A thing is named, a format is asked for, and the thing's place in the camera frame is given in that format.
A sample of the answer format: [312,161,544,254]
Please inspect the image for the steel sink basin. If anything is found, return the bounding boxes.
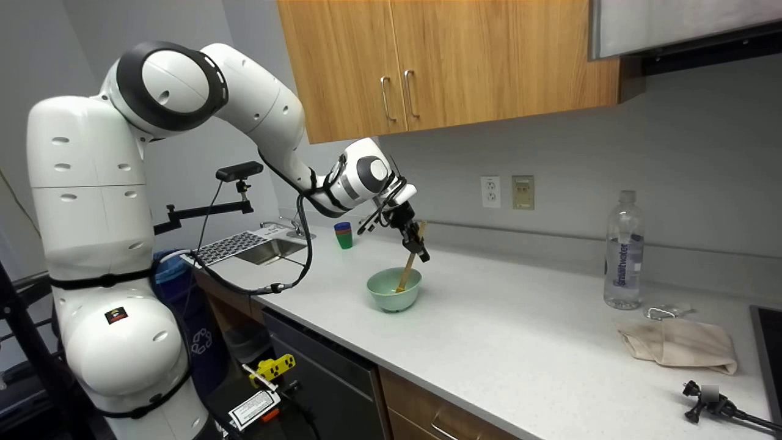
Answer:
[235,237,311,266]

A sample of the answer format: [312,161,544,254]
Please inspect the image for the stacked blue green cups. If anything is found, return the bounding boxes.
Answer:
[333,220,356,251]

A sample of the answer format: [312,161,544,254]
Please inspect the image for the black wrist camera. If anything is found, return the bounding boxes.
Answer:
[354,206,389,237]

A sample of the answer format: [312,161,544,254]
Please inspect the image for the yellow hand tool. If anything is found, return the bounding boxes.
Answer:
[248,353,301,392]

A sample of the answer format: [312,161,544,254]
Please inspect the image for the grey dish drying rack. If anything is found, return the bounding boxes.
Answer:
[194,231,266,270]

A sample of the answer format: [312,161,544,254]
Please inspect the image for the blue recycling bin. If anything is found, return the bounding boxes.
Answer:
[151,248,233,397]

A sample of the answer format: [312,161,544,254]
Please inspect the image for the steel range hood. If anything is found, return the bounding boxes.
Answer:
[588,0,782,79]

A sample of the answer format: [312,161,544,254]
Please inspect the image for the black dishwasher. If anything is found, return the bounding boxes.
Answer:
[261,305,392,440]

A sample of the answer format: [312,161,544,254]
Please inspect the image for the clear plastic water bottle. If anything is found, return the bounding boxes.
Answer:
[601,188,648,313]

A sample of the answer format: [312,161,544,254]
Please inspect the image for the black stove top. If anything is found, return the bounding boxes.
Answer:
[749,304,782,431]

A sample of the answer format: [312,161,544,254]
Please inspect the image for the small black camera tripod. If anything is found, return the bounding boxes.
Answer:
[680,379,782,436]

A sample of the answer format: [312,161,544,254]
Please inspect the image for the white wall outlet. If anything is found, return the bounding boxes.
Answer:
[479,174,503,211]

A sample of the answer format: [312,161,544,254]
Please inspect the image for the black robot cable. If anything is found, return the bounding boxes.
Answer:
[189,188,318,299]

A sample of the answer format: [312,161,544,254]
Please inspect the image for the light green bowl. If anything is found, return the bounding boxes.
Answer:
[364,266,425,316]

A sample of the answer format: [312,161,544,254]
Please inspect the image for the metal cabinet handle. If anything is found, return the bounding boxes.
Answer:
[380,73,400,127]
[400,67,425,126]

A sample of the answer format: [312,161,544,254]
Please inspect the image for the wooden cabinet door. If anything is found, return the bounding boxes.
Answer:
[389,0,645,134]
[277,0,404,146]

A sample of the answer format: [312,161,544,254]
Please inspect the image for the black exterior camera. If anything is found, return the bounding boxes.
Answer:
[216,159,266,187]

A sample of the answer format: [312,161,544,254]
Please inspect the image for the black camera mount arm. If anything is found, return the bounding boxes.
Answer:
[151,178,257,237]

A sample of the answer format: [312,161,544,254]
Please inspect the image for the white red control box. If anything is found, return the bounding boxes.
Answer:
[228,390,283,431]

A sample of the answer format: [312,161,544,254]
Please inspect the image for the black tripod leg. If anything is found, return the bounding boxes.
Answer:
[0,262,92,440]

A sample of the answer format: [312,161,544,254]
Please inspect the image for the small clear wrapper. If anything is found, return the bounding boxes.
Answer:
[645,304,697,324]

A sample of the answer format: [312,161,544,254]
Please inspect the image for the beige crumpled cloth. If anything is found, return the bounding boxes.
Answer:
[618,316,741,377]

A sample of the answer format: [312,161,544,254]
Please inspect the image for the beige wall switch plate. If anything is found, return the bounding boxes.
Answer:
[510,174,537,214]

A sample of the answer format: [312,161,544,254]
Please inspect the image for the wooden lower drawer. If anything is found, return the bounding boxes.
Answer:
[376,366,521,440]

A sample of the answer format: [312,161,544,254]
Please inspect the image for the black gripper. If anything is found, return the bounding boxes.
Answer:
[384,201,432,266]

